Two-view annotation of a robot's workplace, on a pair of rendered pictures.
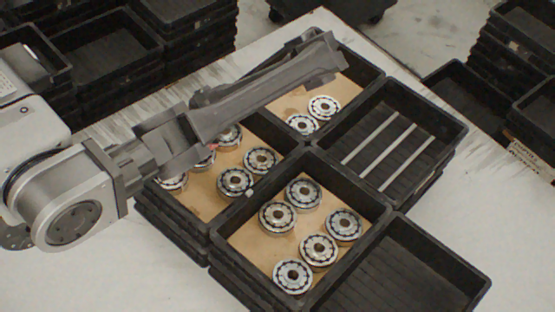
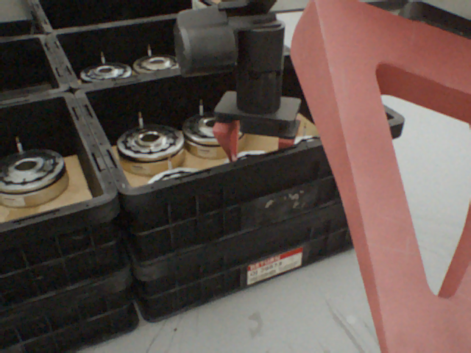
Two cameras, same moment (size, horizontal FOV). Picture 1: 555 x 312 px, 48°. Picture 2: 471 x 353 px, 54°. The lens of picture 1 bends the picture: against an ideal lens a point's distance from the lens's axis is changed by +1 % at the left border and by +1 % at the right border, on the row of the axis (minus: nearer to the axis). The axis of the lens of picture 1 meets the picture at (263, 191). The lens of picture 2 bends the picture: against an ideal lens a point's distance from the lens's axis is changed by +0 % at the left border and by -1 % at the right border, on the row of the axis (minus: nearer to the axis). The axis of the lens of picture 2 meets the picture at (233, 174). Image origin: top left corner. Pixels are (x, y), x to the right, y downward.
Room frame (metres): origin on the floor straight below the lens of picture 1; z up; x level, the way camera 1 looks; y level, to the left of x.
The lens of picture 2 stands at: (1.54, 0.46, 1.23)
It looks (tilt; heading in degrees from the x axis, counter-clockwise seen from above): 35 degrees down; 212
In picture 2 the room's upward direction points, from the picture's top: straight up
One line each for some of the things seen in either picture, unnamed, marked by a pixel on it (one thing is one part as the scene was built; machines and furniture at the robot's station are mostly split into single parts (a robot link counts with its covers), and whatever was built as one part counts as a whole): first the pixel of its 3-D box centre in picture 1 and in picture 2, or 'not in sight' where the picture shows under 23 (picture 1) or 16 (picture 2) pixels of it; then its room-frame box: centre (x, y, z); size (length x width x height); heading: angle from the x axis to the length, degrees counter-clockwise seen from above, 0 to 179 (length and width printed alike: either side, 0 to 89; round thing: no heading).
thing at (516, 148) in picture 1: (526, 166); not in sight; (1.64, -1.00, 0.41); 0.31 x 0.02 x 0.16; 50
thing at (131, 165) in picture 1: (123, 169); not in sight; (0.55, 0.22, 1.45); 0.09 x 0.08 x 0.12; 50
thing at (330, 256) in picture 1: (318, 249); (157, 64); (0.82, -0.17, 0.86); 0.10 x 0.10 x 0.01
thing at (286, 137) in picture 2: not in sight; (270, 142); (1.06, 0.22, 0.91); 0.07 x 0.07 x 0.09; 17
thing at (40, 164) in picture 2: (302, 126); (26, 166); (1.23, -0.08, 0.86); 0.05 x 0.05 x 0.01
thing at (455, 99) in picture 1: (460, 114); not in sight; (2.00, -0.80, 0.26); 0.40 x 0.30 x 0.23; 50
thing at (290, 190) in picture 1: (303, 191); not in sight; (0.99, -0.11, 0.86); 0.10 x 0.10 x 0.01
